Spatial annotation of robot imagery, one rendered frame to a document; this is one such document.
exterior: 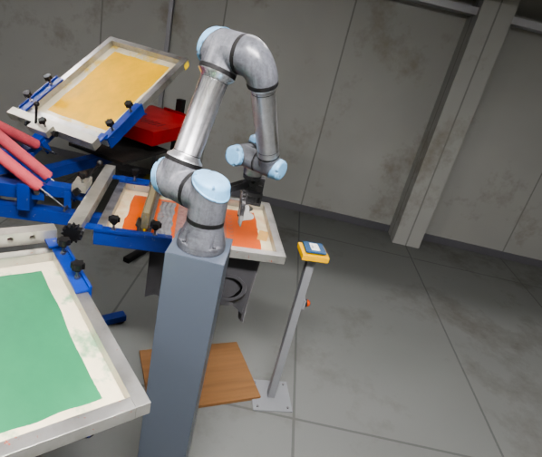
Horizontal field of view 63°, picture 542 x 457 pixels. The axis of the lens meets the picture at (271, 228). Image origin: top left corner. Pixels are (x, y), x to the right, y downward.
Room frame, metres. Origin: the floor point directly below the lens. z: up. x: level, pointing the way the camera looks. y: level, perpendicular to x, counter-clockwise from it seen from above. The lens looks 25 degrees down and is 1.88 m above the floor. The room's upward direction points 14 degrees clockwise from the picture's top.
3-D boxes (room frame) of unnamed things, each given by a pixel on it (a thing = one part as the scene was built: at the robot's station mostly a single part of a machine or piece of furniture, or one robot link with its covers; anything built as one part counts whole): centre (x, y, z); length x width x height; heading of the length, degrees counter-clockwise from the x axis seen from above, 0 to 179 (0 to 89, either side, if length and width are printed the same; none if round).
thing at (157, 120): (3.00, 0.97, 1.06); 0.61 x 0.46 x 0.12; 163
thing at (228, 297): (1.71, 0.26, 0.77); 0.46 x 0.09 x 0.36; 103
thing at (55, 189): (1.75, 0.90, 1.02); 0.17 x 0.06 x 0.05; 103
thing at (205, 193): (1.23, 0.21, 1.37); 0.13 x 0.12 x 0.14; 62
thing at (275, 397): (1.89, -0.22, 0.48); 0.22 x 0.22 x 0.96; 13
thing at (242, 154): (1.56, 0.15, 1.42); 0.11 x 0.11 x 0.08; 62
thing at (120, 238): (1.55, 0.53, 0.98); 0.30 x 0.05 x 0.07; 103
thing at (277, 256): (1.88, 0.36, 0.97); 0.79 x 0.58 x 0.04; 103
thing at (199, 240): (1.23, 0.20, 1.25); 0.15 x 0.15 x 0.10
